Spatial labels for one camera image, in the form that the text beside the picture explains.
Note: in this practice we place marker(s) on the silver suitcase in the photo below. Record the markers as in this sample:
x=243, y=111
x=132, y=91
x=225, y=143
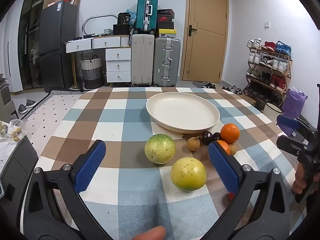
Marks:
x=166, y=62

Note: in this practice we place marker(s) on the black sandal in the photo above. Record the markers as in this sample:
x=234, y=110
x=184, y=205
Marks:
x=212, y=85
x=205, y=86

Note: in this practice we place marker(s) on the grey storage box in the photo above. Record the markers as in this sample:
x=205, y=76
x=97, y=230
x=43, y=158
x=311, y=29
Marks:
x=5, y=100

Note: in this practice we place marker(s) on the red tomato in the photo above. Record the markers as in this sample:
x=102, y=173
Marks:
x=230, y=197

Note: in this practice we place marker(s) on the person's right hand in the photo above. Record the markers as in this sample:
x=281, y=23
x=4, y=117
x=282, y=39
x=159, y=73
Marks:
x=298, y=180

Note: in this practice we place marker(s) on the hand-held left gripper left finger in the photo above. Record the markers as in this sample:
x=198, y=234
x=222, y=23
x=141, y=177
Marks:
x=90, y=166

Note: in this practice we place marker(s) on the yellow round guava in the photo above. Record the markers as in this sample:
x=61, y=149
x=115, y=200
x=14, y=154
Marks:
x=188, y=173

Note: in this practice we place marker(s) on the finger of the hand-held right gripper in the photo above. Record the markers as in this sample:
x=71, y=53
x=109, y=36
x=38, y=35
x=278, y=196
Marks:
x=290, y=145
x=287, y=122

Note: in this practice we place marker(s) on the dark glass wardrobe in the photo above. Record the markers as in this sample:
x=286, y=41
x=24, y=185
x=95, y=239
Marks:
x=27, y=42

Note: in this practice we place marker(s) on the black flat case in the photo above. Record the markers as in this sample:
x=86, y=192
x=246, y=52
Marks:
x=15, y=170

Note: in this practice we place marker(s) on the blue plastic bag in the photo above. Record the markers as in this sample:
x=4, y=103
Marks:
x=132, y=15

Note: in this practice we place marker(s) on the person's left hand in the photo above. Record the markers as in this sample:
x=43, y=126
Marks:
x=150, y=233

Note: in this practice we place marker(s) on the white basin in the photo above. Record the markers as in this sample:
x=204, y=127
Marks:
x=273, y=108

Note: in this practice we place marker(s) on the orange mandarin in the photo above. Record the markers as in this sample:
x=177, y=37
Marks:
x=225, y=146
x=230, y=133

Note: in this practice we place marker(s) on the purple bag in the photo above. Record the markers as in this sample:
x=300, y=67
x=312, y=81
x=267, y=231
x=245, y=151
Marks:
x=293, y=105

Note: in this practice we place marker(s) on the plain black shoe box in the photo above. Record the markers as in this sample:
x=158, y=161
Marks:
x=165, y=25

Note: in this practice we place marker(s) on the teal suitcase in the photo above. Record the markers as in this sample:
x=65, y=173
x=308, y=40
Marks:
x=147, y=12

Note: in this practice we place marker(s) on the zigzag bordered rug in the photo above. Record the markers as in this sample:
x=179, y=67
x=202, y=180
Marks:
x=42, y=115

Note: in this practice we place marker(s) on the shoe rack with shoes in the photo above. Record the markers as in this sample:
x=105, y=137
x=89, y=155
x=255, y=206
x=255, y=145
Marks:
x=270, y=63

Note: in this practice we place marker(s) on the grey slipper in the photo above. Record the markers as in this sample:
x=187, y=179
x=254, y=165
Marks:
x=22, y=108
x=31, y=103

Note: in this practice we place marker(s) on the red and black shoe box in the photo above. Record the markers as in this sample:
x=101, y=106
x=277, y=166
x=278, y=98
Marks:
x=165, y=19

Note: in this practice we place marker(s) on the oval mirror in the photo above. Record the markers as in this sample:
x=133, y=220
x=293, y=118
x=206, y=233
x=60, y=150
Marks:
x=86, y=21

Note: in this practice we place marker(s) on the white desk with drawers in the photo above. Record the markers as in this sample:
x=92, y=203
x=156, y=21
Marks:
x=117, y=57

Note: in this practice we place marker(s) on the wooden door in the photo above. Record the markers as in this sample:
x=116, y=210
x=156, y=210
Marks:
x=205, y=30

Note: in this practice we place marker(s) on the woven laundry basket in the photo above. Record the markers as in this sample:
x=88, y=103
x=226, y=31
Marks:
x=91, y=71

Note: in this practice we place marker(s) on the yellow and white box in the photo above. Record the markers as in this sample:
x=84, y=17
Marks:
x=167, y=33

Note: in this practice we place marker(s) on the black storage box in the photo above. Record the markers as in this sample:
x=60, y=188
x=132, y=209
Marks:
x=121, y=30

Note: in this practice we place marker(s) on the dark purple plum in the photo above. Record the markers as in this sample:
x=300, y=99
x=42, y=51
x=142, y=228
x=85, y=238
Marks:
x=217, y=136
x=207, y=138

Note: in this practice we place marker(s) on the scattered shoes pile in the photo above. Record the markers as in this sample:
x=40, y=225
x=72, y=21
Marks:
x=233, y=90

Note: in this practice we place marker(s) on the beige suitcase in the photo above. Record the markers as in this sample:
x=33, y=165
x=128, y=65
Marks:
x=142, y=60

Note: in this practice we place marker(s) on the black bucket bag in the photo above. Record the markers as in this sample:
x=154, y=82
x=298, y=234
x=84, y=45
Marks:
x=124, y=18

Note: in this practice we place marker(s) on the checked tablecloth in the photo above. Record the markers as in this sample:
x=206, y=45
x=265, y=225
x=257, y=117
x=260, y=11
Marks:
x=140, y=195

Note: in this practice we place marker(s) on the wooden shoe rack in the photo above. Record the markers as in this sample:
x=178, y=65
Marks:
x=287, y=65

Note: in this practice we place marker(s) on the cream round plate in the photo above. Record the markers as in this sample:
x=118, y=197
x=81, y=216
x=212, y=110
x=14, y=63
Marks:
x=180, y=110

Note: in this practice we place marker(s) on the dark grey fridge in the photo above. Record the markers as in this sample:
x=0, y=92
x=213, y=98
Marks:
x=58, y=45

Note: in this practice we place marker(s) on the greenish round guava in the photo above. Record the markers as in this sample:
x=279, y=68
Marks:
x=160, y=148

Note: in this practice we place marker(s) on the small brown fruit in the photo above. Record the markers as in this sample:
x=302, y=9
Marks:
x=233, y=149
x=193, y=143

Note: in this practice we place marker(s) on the clear plastic bag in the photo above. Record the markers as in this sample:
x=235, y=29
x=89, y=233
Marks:
x=12, y=130

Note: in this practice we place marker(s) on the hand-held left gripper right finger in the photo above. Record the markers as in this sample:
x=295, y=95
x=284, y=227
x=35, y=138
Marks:
x=222, y=166

